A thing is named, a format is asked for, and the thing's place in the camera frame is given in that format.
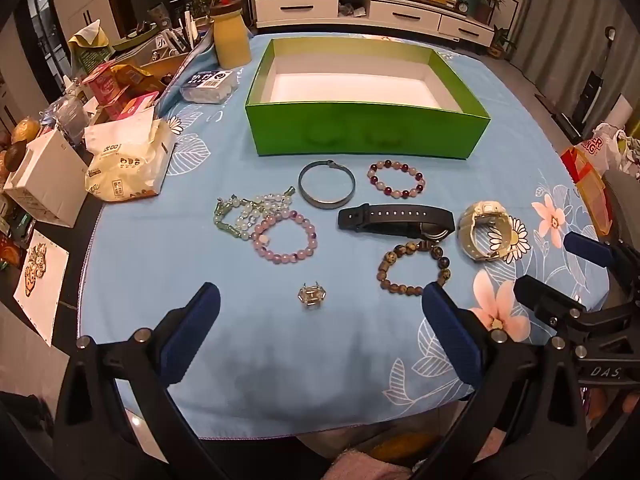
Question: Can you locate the green and white bead bracelet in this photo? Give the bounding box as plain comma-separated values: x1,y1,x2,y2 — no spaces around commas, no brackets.
213,186,296,242

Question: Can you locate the pink snack box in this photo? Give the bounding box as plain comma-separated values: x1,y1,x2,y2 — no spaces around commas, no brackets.
82,62,131,106

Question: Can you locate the silver metal bangle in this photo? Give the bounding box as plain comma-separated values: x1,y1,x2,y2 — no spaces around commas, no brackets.
298,160,356,209

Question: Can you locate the white tissue pack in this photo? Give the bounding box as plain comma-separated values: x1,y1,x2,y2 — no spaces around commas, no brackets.
84,110,177,202

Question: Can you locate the small potted plant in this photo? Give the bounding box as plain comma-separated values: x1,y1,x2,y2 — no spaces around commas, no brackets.
490,25,517,58

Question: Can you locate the green bag with yellow cloth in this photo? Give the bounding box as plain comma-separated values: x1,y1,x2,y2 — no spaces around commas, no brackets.
67,20,113,73

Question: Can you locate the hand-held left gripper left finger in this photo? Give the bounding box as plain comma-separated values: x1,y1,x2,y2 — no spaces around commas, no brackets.
52,281,231,480

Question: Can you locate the pink fuzzy clothing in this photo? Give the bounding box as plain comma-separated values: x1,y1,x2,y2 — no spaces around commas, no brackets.
320,447,416,480

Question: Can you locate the black wristwatch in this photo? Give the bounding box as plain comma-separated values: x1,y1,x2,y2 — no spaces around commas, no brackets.
337,203,456,241

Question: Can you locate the blue floral tablecloth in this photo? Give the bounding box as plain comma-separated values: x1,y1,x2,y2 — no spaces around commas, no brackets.
77,30,608,441

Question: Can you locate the green cardboard box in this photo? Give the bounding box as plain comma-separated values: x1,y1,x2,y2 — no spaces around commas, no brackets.
244,36,492,160

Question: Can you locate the brown bead bracelet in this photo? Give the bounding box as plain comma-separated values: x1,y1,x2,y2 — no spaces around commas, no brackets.
377,241,452,297

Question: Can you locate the brown fruit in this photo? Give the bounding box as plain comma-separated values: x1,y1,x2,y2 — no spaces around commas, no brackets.
0,117,42,171

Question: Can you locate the yellow bottle with brown lid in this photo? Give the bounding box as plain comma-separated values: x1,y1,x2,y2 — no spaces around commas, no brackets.
209,0,252,68

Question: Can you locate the red and yellow bag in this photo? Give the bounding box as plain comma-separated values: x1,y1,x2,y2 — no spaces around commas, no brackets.
560,130,613,236

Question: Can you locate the white television cabinet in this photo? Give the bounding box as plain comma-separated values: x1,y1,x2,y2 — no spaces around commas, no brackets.
252,0,496,53

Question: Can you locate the yellow snack packet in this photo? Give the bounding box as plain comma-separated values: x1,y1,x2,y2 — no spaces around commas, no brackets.
112,64,166,93

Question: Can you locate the tall potted plant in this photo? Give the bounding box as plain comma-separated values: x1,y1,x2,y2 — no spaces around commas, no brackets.
472,0,506,23

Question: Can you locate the clear plastic container with label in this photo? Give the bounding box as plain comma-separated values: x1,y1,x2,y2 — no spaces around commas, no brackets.
180,69,237,105

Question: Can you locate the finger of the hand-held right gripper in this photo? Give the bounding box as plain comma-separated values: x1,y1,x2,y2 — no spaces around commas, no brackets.
513,274,587,328
563,232,640,283

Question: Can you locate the clear crystal ring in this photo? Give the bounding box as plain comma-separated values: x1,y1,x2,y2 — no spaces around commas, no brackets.
298,282,327,310

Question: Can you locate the pink bead bracelet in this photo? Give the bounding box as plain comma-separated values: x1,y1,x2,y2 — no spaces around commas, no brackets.
253,210,319,261

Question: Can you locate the white carton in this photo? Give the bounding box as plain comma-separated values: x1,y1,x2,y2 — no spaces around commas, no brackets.
2,129,91,228

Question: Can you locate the upright vacuum cleaner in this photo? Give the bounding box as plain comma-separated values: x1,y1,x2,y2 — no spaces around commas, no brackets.
580,25,620,126

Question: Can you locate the red and white bead bracelet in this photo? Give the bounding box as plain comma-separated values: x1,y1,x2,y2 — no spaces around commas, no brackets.
367,159,427,198

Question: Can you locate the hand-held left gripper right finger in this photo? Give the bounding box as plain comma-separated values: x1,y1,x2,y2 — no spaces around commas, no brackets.
415,281,591,480

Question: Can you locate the cardboard box with pens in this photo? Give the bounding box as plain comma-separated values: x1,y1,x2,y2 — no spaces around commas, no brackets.
125,30,211,81

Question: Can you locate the paper sheet with cartoon print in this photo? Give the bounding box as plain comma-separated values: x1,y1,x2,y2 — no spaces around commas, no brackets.
12,230,70,347

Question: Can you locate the beige wristwatch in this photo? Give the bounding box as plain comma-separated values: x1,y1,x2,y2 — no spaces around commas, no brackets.
457,201,521,262

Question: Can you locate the person's right hand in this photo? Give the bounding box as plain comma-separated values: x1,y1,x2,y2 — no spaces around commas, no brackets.
585,387,640,423

